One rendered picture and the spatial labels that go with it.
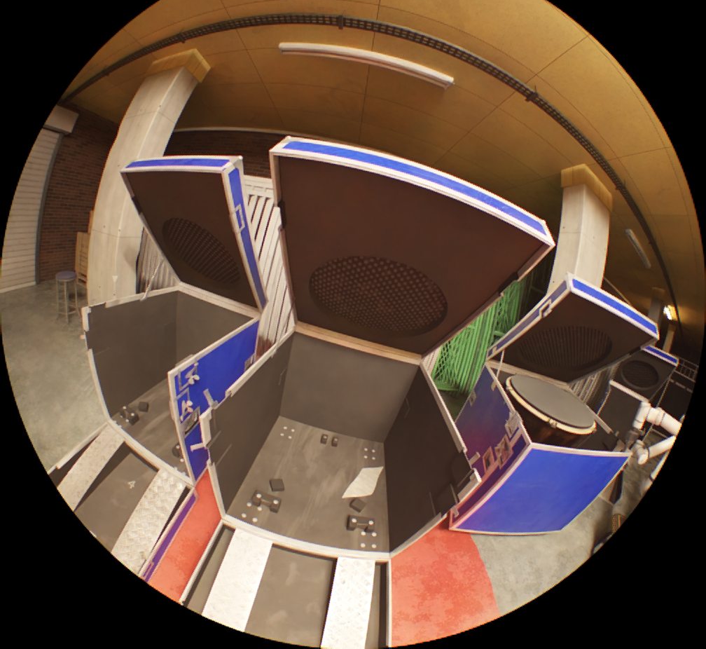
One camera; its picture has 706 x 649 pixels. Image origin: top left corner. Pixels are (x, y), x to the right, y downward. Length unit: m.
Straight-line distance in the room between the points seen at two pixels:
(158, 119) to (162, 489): 2.83
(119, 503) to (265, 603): 0.91
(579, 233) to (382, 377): 2.33
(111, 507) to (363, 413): 1.85
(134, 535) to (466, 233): 1.96
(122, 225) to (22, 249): 3.34
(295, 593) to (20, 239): 5.57
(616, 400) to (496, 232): 4.45
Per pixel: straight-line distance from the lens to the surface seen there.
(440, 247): 0.78
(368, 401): 1.69
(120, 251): 2.56
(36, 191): 5.44
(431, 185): 0.61
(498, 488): 1.42
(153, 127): 2.65
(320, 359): 1.56
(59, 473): 1.92
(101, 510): 1.75
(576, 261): 2.62
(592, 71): 2.17
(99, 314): 1.56
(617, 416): 5.00
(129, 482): 1.77
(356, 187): 0.68
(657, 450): 2.39
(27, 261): 5.54
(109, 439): 1.83
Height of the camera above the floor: 1.48
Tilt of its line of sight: 9 degrees down
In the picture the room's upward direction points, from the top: 16 degrees clockwise
